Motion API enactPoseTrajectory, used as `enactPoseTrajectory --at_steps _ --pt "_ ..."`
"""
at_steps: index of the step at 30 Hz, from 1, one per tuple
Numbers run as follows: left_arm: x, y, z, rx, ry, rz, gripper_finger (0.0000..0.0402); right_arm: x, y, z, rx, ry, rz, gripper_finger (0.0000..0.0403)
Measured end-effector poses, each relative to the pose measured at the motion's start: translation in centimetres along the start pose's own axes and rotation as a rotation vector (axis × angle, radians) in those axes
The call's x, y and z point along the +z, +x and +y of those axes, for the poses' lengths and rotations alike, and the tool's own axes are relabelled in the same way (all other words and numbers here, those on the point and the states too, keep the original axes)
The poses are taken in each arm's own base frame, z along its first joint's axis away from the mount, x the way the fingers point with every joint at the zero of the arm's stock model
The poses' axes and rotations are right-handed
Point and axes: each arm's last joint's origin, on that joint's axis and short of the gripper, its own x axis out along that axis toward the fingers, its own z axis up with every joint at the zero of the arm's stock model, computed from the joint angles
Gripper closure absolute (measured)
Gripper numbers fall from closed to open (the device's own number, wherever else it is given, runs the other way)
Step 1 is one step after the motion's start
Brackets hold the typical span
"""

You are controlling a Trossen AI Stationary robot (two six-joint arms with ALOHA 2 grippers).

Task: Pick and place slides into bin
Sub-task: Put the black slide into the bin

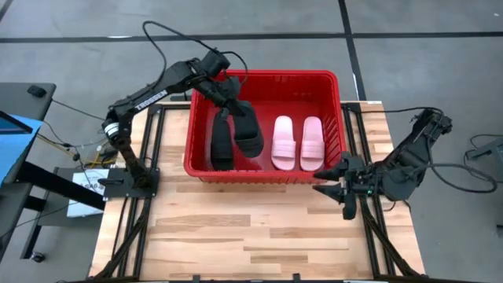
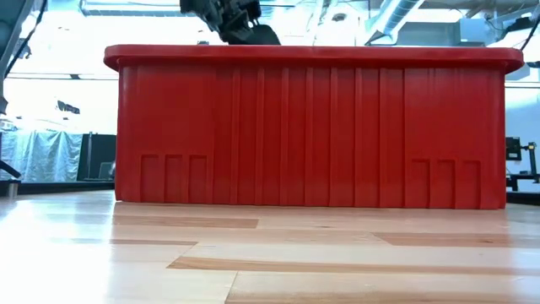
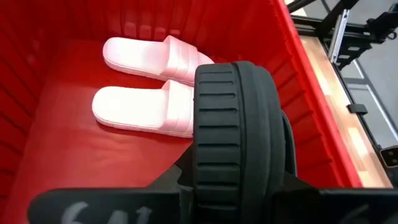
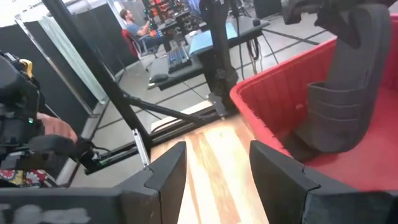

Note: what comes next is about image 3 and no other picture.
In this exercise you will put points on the black slide sandal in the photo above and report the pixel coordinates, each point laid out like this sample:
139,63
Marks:
230,124

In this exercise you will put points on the pink slide sandal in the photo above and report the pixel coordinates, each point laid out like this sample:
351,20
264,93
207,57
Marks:
130,107
140,56

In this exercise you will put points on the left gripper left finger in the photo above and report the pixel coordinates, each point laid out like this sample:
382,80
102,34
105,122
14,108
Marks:
183,177

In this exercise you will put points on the white frame bracket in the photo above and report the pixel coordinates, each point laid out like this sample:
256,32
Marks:
339,34

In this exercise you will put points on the red plastic bin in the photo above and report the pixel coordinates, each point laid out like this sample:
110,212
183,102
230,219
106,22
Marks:
77,161

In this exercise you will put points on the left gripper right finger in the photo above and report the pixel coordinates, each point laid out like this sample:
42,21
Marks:
292,186

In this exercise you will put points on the black aluminium table frame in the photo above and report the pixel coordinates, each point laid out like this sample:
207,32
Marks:
328,21

